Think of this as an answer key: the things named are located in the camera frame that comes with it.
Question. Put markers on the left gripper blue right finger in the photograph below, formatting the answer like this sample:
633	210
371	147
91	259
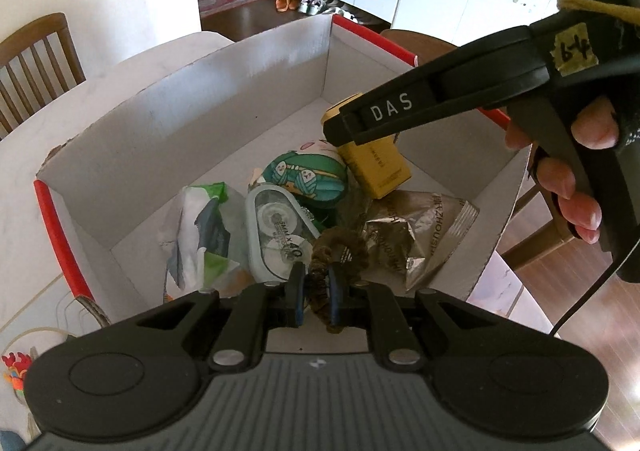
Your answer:
348	298

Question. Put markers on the green cartoon round pouch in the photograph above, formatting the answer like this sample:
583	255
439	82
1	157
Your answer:
318	177

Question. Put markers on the wooden chair behind table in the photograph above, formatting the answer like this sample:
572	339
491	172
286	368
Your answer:
39	63

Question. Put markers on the red and white cardboard box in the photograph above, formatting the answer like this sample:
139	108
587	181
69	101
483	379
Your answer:
104	192

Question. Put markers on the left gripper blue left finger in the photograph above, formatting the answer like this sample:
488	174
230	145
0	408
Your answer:
290	298

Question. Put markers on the orange slippers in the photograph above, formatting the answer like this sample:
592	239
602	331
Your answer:
286	5

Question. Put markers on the silver foil snack packet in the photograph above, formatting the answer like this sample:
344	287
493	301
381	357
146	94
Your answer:
412	234

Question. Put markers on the white correction tape dispenser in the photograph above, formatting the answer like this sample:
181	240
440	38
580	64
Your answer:
280	233

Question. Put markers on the white green plastic packet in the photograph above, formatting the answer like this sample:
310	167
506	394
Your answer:
204	239

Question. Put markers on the yellow small box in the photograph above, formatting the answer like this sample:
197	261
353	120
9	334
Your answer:
378	166

